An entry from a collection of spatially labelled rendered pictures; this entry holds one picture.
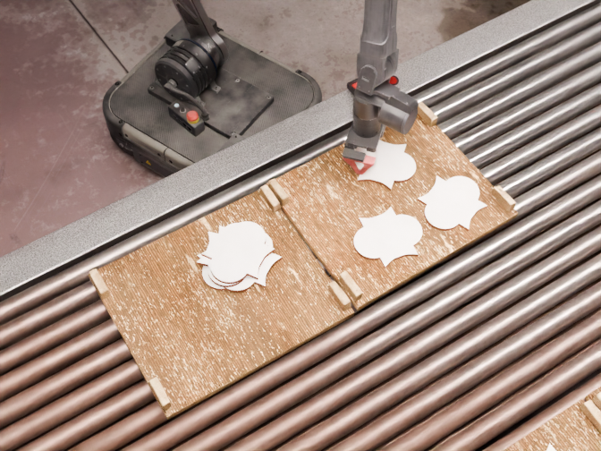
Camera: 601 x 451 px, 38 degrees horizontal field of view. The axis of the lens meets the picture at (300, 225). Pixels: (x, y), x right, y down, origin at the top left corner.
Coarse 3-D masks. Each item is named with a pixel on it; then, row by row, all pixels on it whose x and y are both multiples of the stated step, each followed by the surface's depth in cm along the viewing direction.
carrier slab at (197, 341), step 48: (192, 240) 181; (288, 240) 181; (96, 288) 175; (144, 288) 175; (192, 288) 175; (288, 288) 175; (144, 336) 169; (192, 336) 169; (240, 336) 170; (288, 336) 170; (192, 384) 164
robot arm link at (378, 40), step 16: (368, 0) 164; (384, 0) 162; (368, 16) 165; (384, 16) 164; (368, 32) 166; (384, 32) 165; (368, 48) 167; (384, 48) 166; (368, 64) 169; (384, 64) 168; (384, 80) 170
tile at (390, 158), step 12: (384, 144) 193; (372, 156) 192; (384, 156) 192; (396, 156) 192; (408, 156) 192; (360, 168) 190; (372, 168) 190; (384, 168) 190; (396, 168) 190; (408, 168) 190; (360, 180) 189; (372, 180) 189; (384, 180) 188; (396, 180) 188; (408, 180) 189
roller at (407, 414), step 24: (600, 288) 177; (552, 312) 175; (576, 312) 175; (528, 336) 172; (552, 336) 174; (480, 360) 169; (504, 360) 170; (456, 384) 166; (408, 408) 164; (432, 408) 165; (360, 432) 162; (384, 432) 161
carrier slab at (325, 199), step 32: (416, 128) 197; (320, 160) 192; (416, 160) 192; (448, 160) 192; (288, 192) 187; (320, 192) 187; (352, 192) 188; (384, 192) 188; (416, 192) 188; (480, 192) 188; (320, 224) 183; (352, 224) 183; (480, 224) 183; (320, 256) 179; (352, 256) 179; (448, 256) 180; (384, 288) 175
